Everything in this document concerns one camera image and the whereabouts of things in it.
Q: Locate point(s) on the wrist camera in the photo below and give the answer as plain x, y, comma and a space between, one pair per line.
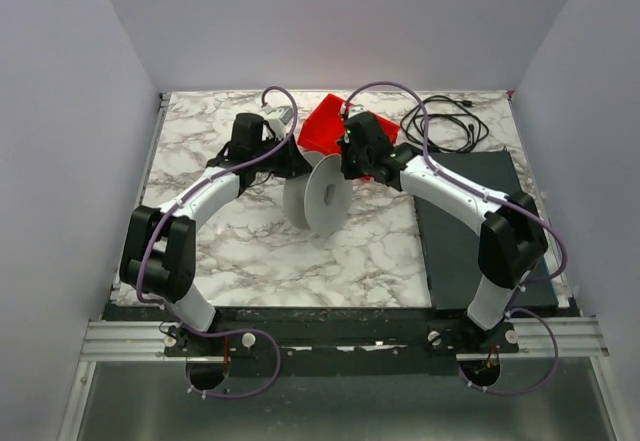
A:
277, 118
348, 110

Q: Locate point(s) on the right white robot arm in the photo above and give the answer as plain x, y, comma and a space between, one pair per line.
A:
511, 238

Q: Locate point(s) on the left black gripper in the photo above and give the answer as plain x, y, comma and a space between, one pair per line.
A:
292, 162

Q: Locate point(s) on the red plastic bin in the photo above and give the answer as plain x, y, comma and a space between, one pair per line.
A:
324, 128

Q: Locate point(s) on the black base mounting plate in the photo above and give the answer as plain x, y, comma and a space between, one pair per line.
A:
332, 342

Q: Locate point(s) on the white cable spool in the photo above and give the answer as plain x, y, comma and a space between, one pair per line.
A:
318, 201

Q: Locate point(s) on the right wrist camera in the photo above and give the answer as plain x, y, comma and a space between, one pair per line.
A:
348, 110

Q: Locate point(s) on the dark grey mat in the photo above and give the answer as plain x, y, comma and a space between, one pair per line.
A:
450, 248

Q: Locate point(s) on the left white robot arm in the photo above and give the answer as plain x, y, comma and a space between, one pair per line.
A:
159, 255

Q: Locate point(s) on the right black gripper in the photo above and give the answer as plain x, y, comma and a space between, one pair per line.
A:
350, 162

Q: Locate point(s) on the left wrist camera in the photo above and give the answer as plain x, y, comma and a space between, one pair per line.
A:
277, 118

